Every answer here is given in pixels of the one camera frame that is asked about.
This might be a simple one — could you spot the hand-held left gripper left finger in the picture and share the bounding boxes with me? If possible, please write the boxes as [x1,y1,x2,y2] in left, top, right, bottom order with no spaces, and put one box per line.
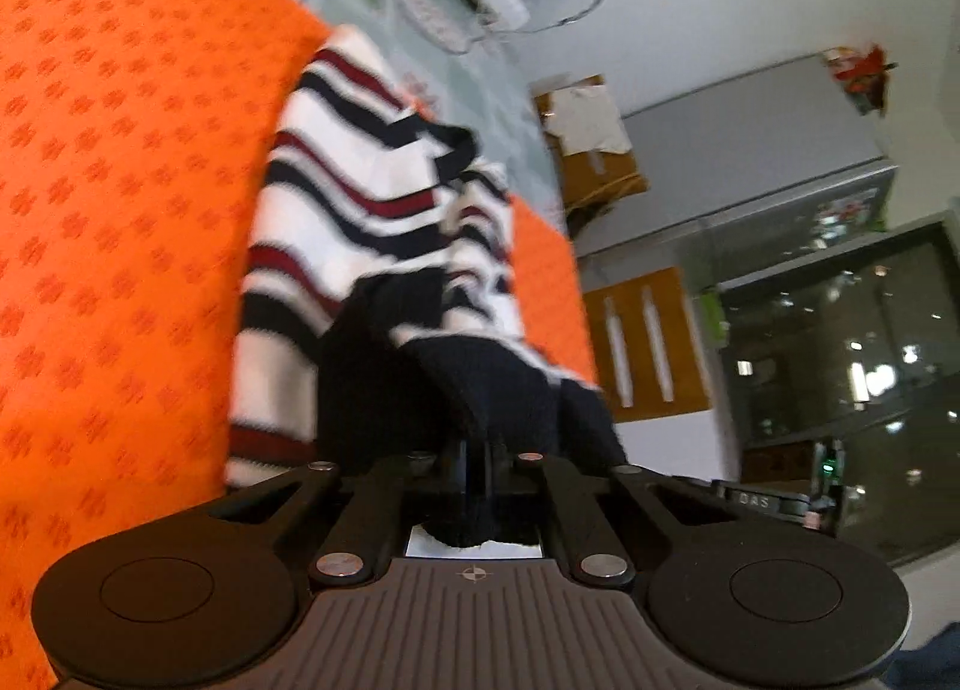
[212,445,475,587]

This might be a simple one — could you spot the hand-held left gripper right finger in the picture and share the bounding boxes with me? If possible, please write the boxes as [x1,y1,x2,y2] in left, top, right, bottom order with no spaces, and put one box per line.
[480,445,742,590]

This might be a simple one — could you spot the striped knit sweater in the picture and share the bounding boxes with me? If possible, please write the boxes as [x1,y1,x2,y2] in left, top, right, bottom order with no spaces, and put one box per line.
[223,22,632,565]

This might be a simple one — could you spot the glass display cabinet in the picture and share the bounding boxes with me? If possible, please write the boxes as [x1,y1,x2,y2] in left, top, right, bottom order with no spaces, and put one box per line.
[703,216,960,565]

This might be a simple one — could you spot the wooden chair with white slats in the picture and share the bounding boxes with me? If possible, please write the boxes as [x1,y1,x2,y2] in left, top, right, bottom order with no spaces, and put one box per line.
[581,265,713,425]

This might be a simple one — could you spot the person's blue pants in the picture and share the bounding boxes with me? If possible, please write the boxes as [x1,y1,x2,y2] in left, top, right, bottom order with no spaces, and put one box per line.
[883,621,960,690]

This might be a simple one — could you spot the white cloth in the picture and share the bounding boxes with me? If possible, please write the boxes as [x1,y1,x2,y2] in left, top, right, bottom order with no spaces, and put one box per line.
[542,86,632,156]

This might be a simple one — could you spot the grey refrigerator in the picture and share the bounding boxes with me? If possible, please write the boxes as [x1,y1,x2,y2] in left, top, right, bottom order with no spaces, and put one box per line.
[576,51,901,287]

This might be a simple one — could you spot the orange patterned mat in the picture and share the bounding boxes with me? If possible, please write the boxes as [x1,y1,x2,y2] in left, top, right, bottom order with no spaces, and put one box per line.
[0,0,602,685]

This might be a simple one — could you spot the red ornament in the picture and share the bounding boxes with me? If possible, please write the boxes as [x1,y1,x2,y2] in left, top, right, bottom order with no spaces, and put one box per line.
[820,43,899,116]

